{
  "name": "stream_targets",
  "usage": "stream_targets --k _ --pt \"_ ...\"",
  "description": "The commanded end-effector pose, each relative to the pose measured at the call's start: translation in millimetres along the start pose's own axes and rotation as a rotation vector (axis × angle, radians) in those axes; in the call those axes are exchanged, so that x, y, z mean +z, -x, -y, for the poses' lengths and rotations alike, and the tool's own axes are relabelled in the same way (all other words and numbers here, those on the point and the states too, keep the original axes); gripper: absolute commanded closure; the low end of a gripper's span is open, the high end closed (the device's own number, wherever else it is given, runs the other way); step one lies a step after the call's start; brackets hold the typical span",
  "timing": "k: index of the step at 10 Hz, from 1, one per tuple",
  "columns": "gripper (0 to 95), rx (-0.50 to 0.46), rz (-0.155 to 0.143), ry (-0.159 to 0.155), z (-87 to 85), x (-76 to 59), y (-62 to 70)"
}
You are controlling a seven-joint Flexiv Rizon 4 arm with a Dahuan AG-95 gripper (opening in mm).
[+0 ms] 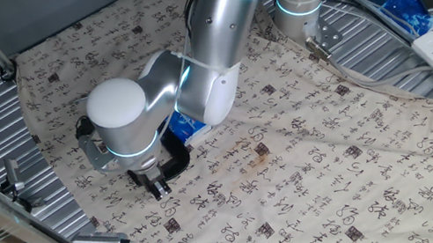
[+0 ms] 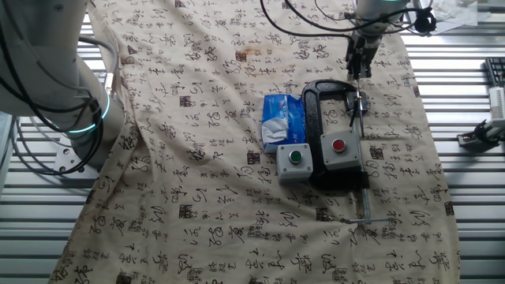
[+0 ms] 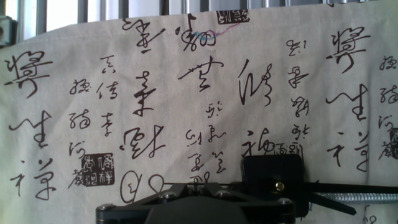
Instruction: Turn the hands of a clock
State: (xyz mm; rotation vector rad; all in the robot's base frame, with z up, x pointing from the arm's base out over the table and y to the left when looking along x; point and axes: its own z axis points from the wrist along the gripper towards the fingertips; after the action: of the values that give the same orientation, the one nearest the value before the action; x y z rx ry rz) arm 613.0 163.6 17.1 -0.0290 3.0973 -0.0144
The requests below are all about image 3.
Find thin black second hand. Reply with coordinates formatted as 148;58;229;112
162;180;246;187

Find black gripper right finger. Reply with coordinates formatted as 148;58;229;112
198;182;296;224

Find short black hour hand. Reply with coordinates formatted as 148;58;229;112
310;192;358;216

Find beige calligraphy print cloth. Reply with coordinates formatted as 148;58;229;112
0;0;398;224

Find long black minute hand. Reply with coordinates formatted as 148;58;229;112
306;182;398;194

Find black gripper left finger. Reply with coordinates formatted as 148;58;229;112
96;182;196;224

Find pale grey box device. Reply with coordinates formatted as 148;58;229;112
0;15;18;49

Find black metal C-clamp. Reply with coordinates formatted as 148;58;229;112
229;182;398;218

